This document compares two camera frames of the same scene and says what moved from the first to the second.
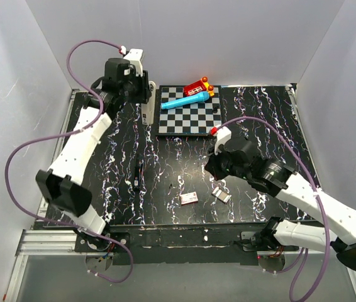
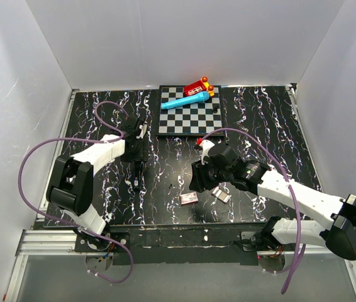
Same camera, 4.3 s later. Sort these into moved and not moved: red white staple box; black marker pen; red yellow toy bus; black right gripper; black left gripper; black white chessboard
Moved: black right gripper; black left gripper
Not moved: black white chessboard; black marker pen; red white staple box; red yellow toy bus
